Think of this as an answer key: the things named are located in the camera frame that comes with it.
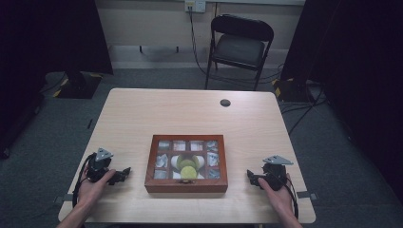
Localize person's right hand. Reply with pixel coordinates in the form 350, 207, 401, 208
257, 173, 295, 217

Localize black curtain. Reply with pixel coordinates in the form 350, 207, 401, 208
279, 0, 403, 203
0, 0, 114, 160

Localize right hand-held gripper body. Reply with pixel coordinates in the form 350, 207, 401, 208
261, 154, 295, 192

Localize set of silver packets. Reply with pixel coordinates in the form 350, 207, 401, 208
153, 140, 221, 181

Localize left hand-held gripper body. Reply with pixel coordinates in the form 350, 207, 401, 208
86, 147, 114, 184

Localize black folding chair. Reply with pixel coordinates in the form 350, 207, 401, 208
203, 13, 276, 92

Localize black stand base yellow stripes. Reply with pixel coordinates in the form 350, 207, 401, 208
271, 77, 316, 104
51, 70, 104, 100

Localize green cup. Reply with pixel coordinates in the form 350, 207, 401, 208
176, 154, 201, 170
180, 165, 199, 181

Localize grey tape strip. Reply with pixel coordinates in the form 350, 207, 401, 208
296, 190, 319, 201
52, 193, 75, 204

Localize white round dish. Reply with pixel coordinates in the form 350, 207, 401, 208
170, 154, 206, 181

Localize person's left hand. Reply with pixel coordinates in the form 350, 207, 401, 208
76, 169, 117, 209

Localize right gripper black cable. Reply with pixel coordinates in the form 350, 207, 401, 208
278, 172, 299, 220

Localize brown wooden compartment box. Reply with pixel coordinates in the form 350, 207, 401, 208
144, 134, 229, 195

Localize white wall outlet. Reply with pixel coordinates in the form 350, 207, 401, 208
184, 0, 207, 14

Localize black floor cables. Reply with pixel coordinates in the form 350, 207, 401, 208
279, 85, 329, 136

